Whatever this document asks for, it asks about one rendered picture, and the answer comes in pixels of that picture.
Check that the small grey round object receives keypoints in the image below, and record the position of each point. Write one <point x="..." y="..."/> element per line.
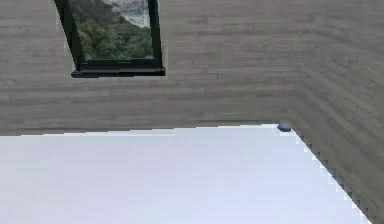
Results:
<point x="284" y="126"/>

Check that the black framed window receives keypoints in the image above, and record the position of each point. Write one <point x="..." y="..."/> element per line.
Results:
<point x="115" y="36"/>

